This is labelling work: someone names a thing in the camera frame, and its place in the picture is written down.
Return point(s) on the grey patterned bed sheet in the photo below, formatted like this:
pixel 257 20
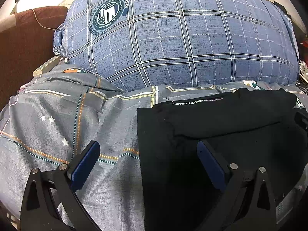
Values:
pixel 54 116

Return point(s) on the cluttered bedside items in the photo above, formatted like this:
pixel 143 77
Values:
pixel 303 78

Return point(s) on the wooden bed frame edge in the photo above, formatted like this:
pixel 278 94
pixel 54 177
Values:
pixel 47 66

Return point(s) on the black pants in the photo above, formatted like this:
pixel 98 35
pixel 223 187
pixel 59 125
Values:
pixel 250 128

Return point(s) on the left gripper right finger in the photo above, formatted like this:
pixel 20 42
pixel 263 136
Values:
pixel 247 201

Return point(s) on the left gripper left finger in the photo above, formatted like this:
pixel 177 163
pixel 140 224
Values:
pixel 38 210

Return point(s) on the blue plaid pillow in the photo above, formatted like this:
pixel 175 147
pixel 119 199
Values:
pixel 139 43

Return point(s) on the dark red headboard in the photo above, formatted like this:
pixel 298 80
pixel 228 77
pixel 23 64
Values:
pixel 26 43

